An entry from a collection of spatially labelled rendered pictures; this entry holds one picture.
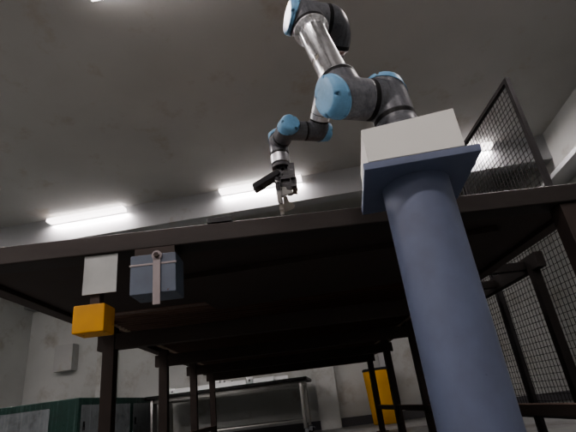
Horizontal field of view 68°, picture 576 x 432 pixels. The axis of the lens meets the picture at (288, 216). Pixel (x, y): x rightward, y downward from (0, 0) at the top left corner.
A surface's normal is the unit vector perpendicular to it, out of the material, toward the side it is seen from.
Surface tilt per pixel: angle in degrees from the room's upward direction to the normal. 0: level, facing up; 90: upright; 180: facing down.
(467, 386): 90
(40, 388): 90
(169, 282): 90
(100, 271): 90
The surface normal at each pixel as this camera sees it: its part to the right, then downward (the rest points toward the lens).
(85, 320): -0.01, -0.40
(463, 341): -0.22, -0.37
